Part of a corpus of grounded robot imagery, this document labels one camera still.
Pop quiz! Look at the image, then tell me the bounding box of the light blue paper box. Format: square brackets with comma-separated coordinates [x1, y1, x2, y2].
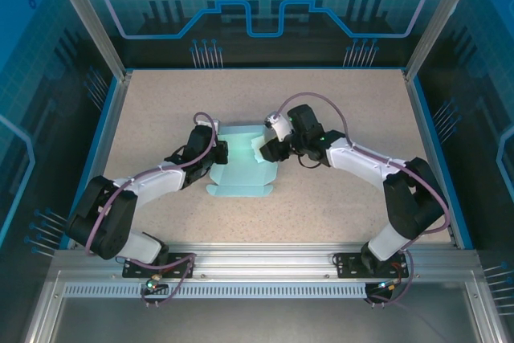
[205, 125, 280, 199]

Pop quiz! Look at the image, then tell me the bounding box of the small connector with green light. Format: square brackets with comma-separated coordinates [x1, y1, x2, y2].
[375, 277, 402, 292]
[141, 276, 168, 294]

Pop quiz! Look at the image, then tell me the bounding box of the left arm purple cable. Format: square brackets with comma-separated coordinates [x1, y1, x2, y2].
[84, 112, 220, 308]

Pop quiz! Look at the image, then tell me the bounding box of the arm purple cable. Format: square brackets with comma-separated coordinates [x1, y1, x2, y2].
[84, 112, 220, 308]
[275, 92, 451, 308]

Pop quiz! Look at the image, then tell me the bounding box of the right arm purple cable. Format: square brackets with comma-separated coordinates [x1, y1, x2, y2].
[275, 92, 451, 308]

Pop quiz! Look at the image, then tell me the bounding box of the aluminium side rail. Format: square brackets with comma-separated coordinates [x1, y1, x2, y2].
[66, 71, 133, 250]
[402, 69, 459, 248]

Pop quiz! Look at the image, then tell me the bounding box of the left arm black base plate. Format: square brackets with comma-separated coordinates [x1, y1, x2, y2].
[122, 252, 197, 280]

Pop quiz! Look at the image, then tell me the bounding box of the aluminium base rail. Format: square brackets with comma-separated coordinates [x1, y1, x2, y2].
[51, 241, 483, 282]

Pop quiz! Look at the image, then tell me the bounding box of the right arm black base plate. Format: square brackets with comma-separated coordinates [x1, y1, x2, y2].
[332, 251, 411, 280]

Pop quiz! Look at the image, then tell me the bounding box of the slotted grey cable duct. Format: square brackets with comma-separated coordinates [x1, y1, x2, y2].
[63, 283, 369, 300]

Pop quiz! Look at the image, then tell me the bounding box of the aluminium frame post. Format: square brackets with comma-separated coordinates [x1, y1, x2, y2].
[43, 0, 134, 83]
[403, 0, 483, 83]

